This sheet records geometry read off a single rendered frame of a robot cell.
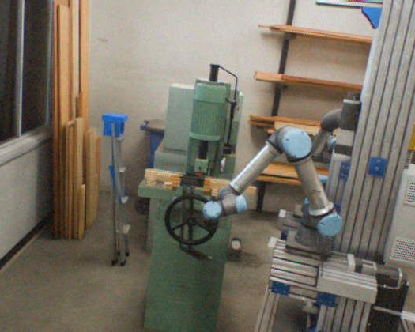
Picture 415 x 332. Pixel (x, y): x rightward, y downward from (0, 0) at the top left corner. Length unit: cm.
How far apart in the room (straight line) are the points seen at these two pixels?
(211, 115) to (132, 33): 264
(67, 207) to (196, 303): 162
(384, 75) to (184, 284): 159
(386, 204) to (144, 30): 336
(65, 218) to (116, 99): 163
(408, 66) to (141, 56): 323
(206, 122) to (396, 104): 98
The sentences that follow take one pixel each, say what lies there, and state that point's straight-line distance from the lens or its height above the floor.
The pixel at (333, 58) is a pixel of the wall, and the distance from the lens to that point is 505.
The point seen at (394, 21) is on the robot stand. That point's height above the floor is 192.
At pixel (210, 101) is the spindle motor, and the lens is 244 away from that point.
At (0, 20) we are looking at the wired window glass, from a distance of 324.
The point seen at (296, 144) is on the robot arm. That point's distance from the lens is 189.
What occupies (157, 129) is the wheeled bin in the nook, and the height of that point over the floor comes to 92.
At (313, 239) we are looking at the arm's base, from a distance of 222.
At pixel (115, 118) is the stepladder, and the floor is 114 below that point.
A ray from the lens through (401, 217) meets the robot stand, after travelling 235.
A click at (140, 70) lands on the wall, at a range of 493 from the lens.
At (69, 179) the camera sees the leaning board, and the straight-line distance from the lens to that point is 376.
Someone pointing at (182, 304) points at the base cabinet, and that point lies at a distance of 275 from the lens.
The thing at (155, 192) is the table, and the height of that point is 88.
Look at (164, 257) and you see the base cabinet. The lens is 262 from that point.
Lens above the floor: 164
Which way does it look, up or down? 14 degrees down
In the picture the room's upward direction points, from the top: 7 degrees clockwise
